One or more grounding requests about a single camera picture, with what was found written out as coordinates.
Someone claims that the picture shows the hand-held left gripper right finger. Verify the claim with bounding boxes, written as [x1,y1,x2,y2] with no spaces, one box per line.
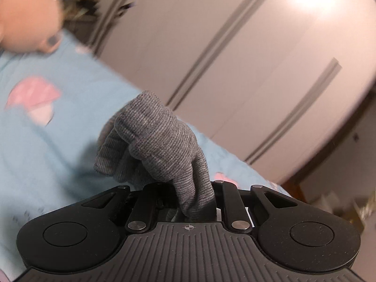
[212,180,298,234]

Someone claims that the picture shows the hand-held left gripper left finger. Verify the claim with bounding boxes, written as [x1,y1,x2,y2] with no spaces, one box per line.
[81,182,165,232]

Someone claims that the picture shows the grey sweat pants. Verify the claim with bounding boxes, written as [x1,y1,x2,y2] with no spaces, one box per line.
[93,90,218,223]

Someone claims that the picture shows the light blue printed blanket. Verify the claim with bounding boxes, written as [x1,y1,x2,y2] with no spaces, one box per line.
[0,31,293,275]

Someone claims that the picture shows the pale paper clutter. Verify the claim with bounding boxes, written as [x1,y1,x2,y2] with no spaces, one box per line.
[316,190,376,231]

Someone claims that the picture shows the white wardrobe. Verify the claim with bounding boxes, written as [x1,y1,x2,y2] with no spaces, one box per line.
[88,0,376,184]

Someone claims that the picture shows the peach plush toy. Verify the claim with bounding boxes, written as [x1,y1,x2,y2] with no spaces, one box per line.
[0,0,64,56]

